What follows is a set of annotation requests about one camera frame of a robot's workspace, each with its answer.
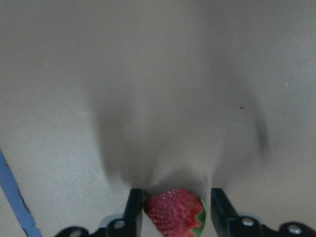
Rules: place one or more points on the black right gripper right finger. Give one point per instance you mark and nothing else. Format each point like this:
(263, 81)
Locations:
(223, 214)

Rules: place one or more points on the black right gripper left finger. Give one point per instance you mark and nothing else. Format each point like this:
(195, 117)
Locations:
(133, 213)

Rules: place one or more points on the red strawberry sideways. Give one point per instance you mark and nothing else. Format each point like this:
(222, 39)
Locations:
(176, 213)

